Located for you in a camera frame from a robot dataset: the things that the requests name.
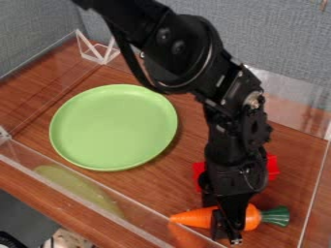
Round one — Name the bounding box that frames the orange toy carrot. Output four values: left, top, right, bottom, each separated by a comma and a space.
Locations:
169, 203, 290, 231

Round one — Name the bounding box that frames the clear acrylic enclosure wall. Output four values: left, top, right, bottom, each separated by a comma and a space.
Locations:
0, 34, 331, 248

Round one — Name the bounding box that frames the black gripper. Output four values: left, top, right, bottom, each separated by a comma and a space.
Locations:
197, 151, 270, 245

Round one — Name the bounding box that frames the clear acrylic corner bracket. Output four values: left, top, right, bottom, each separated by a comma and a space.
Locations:
75, 29, 120, 65

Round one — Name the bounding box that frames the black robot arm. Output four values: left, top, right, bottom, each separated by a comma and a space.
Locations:
71, 0, 272, 245

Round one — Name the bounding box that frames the green plastic plate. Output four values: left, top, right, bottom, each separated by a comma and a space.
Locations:
49, 84, 179, 171

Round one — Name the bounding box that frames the red toy pepper block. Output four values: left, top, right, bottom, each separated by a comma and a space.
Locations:
192, 154, 280, 193

